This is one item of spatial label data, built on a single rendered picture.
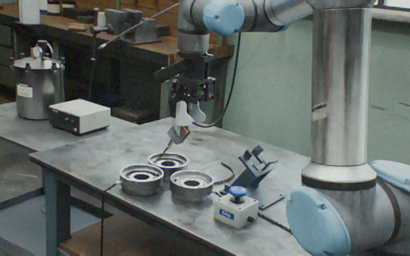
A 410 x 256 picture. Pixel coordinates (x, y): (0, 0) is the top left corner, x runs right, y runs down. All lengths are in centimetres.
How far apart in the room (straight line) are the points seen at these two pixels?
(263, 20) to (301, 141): 184
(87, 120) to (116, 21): 94
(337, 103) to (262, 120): 227
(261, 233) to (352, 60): 48
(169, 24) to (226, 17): 218
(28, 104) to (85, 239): 76
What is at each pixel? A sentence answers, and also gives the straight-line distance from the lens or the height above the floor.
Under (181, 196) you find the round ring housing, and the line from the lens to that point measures 125.
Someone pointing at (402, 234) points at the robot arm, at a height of 94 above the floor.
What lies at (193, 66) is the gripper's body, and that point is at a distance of 127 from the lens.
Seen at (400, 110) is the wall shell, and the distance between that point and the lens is 272.
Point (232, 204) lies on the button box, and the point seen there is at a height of 85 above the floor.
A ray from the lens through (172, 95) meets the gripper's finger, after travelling 128.
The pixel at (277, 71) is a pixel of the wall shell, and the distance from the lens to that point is 299.
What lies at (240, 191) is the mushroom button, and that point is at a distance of 116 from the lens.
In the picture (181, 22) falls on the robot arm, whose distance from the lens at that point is 125.
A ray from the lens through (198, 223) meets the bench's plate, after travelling 117.
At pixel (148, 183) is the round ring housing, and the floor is 83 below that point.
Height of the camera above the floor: 136
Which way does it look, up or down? 18 degrees down
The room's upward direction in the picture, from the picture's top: 4 degrees clockwise
